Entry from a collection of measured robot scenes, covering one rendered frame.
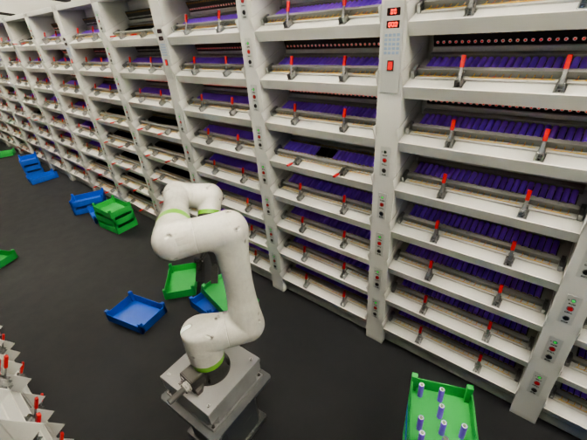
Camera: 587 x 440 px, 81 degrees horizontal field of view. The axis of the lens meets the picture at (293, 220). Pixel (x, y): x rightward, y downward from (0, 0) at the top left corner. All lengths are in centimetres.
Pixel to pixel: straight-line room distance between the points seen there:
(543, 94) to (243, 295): 107
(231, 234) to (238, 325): 37
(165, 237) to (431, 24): 103
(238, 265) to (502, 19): 103
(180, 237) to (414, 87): 91
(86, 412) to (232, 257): 126
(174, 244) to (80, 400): 128
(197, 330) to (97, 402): 94
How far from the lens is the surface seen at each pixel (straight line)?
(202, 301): 237
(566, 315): 153
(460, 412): 148
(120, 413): 202
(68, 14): 358
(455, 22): 128
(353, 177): 156
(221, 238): 104
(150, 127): 283
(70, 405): 218
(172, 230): 105
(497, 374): 187
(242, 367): 146
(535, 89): 126
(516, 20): 124
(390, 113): 138
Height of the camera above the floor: 153
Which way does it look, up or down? 30 degrees down
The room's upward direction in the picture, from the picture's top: 5 degrees counter-clockwise
